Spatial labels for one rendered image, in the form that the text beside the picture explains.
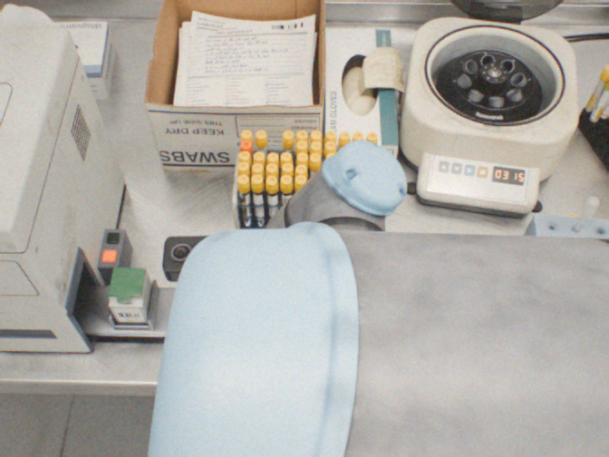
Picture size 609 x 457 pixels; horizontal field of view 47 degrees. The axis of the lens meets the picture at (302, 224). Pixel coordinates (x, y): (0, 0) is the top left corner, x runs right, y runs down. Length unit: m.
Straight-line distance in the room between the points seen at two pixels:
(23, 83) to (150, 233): 0.31
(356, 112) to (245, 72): 0.19
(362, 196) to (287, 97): 0.48
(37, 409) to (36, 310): 1.09
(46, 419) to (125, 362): 0.99
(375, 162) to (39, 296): 0.40
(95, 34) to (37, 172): 0.50
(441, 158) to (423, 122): 0.07
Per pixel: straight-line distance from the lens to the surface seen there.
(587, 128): 1.18
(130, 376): 0.92
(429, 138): 0.99
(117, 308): 0.86
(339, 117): 1.03
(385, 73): 1.07
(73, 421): 1.88
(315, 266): 0.18
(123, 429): 1.84
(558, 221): 0.94
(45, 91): 0.79
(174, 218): 1.02
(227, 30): 1.17
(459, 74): 1.06
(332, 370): 0.17
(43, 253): 0.77
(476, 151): 1.01
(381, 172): 0.62
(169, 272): 0.74
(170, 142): 1.01
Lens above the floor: 1.71
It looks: 57 degrees down
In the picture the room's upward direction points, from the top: straight up
